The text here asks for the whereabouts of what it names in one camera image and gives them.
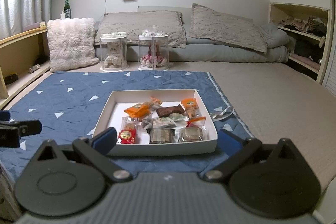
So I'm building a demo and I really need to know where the dark brownie packet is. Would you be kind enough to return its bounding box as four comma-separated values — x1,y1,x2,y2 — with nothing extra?
147,128,176,144

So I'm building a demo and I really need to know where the clear case with pink plush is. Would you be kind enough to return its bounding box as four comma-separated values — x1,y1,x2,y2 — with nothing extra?
138,31,169,72

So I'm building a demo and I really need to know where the orange twisted snack packet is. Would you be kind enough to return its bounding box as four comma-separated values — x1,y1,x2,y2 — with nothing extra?
181,98,200,119
124,100,163,119

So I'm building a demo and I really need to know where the white shallow cardboard box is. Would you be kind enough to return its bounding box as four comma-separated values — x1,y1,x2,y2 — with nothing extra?
92,89,218,157

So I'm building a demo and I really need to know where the red snack packet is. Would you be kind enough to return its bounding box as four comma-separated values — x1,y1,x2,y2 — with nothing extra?
119,128,137,145

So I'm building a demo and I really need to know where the pile of clothes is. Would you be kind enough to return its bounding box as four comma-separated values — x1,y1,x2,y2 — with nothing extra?
278,17,328,38

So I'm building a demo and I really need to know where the grey textured pillow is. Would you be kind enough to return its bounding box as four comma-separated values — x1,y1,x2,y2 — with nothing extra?
188,3,268,53
94,11,187,49

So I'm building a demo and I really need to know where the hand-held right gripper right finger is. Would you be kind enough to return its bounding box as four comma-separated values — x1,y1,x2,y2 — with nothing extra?
203,128,311,182

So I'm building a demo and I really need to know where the small black item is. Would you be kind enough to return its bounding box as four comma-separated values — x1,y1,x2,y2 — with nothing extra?
4,73,19,85

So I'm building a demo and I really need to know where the small clear snack packet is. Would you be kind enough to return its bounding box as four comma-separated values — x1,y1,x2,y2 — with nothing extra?
168,112,187,122

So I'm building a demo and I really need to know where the clear case with white plush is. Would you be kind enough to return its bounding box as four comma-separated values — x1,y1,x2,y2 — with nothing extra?
100,32,129,72

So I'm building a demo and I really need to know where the fluffy white pillow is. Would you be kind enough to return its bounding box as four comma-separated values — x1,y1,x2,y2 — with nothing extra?
47,17,100,73

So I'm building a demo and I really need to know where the brown chocolate bar packet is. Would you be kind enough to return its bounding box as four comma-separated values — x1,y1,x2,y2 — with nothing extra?
156,105,185,117

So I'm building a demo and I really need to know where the green glass bottle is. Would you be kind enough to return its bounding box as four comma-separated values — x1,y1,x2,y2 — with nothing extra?
63,0,72,20

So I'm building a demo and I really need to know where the wooden clothes shelf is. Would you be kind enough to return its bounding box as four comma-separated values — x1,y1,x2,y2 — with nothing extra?
269,2,330,84

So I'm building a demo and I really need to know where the grey curtain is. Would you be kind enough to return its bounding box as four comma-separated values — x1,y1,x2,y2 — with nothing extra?
0,0,53,41

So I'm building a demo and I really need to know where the long wooden shelf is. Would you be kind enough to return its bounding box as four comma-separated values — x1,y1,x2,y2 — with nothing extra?
0,26,51,109

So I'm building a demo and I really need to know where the clear brown cake packet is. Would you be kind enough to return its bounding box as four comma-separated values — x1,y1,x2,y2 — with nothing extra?
180,116,208,143

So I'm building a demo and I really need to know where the white louvred door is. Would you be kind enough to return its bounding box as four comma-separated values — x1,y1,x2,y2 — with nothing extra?
324,0,336,97

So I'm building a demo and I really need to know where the blue quilted mat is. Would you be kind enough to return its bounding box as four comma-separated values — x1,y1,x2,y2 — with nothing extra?
0,70,254,180

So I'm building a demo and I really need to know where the grey pillows and bedding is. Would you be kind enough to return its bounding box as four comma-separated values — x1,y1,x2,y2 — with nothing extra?
126,6,296,63

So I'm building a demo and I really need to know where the silver foil wrapper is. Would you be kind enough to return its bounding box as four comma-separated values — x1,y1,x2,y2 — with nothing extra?
211,106,235,122

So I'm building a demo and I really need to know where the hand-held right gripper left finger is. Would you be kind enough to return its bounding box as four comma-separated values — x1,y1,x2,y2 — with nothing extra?
28,128,134,182

